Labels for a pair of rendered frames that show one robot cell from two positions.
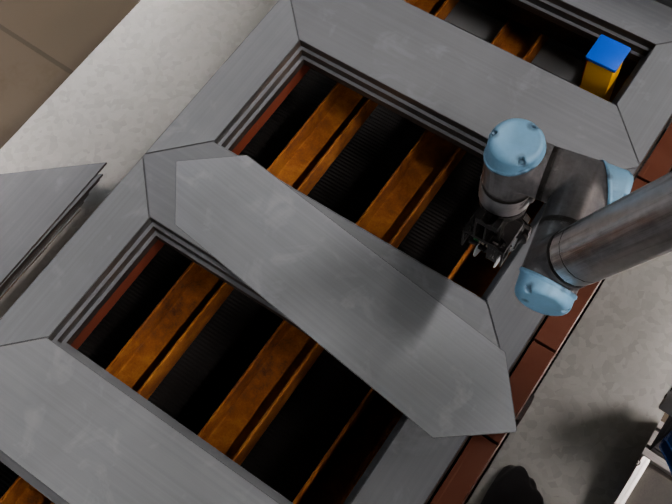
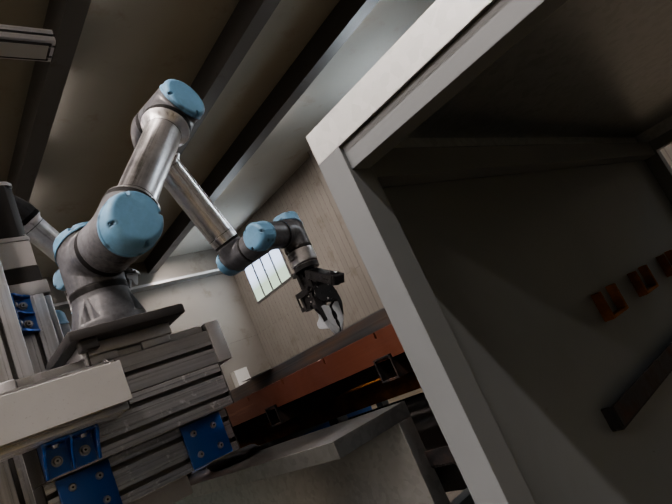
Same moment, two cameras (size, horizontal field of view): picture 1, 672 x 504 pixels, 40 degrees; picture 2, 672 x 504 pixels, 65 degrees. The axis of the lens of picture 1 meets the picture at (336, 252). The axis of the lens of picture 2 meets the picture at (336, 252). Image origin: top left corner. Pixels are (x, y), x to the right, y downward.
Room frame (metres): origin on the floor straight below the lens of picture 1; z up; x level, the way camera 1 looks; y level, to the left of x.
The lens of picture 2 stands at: (0.74, -1.65, 0.78)
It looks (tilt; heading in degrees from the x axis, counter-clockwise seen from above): 12 degrees up; 92
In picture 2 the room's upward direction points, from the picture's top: 24 degrees counter-clockwise
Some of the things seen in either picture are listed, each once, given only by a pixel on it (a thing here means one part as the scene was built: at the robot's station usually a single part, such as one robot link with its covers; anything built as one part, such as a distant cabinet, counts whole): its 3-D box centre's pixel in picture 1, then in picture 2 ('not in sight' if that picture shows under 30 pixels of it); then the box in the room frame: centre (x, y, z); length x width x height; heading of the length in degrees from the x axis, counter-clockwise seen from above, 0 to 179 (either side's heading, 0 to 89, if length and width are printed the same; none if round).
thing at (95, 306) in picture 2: not in sight; (105, 312); (0.22, -0.62, 1.09); 0.15 x 0.15 x 0.10
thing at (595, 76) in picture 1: (596, 88); not in sight; (0.96, -0.54, 0.78); 0.05 x 0.05 x 0.19; 47
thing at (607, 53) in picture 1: (607, 55); not in sight; (0.96, -0.54, 0.88); 0.06 x 0.06 x 0.02; 47
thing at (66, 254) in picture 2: not in sight; (90, 260); (0.23, -0.62, 1.20); 0.13 x 0.12 x 0.14; 148
